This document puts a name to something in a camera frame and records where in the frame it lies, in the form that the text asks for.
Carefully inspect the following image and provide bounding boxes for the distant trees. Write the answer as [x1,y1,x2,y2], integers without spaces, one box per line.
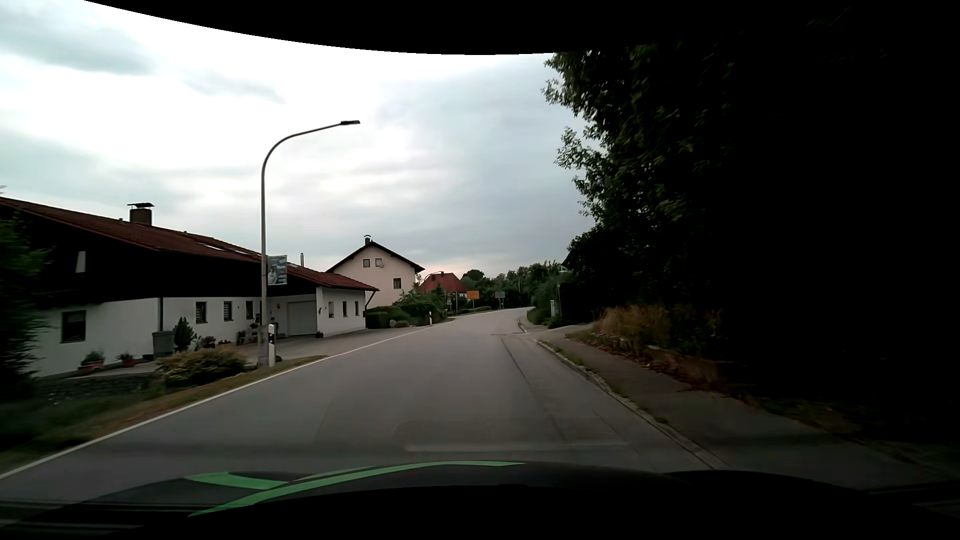
[459,260,571,312]

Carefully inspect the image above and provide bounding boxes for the red-roofed house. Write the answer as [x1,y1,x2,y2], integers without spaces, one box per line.
[418,271,470,297]

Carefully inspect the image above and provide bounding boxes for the cream gabled house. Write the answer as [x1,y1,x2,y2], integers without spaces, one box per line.
[325,235,426,310]

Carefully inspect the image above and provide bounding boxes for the trimmed green hedge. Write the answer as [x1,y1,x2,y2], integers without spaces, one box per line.
[364,304,432,330]

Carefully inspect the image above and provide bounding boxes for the grey asphalt road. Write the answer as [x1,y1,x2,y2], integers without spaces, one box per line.
[0,307,714,505]

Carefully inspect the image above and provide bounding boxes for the paved house forecourt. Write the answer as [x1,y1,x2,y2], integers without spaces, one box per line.
[90,324,432,376]

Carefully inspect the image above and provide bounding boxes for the dry grass bank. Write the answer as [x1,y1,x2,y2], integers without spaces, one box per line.
[571,303,732,391]

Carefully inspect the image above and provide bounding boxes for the car's own bonnet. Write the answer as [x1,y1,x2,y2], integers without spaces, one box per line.
[0,460,960,540]

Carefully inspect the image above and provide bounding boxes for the grey pavement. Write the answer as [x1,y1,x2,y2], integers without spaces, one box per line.
[536,324,960,490]

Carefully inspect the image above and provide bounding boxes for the row of dark trees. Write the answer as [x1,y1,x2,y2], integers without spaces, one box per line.
[543,7,960,421]

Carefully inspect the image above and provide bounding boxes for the road markings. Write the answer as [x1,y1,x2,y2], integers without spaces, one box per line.
[0,321,451,481]

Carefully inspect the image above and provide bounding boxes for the low green bush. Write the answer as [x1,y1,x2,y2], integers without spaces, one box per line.
[156,348,250,388]

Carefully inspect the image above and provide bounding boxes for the white house with red roof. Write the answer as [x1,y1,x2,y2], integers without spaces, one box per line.
[0,196,380,378]

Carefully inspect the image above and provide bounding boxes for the grass verge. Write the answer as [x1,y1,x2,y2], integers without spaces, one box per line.
[0,354,327,474]

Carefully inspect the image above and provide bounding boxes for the dark conifer tree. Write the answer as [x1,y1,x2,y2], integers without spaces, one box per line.
[0,217,52,402]

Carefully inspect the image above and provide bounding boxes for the lamp post with poster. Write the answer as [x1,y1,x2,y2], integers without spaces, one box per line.
[257,119,362,369]

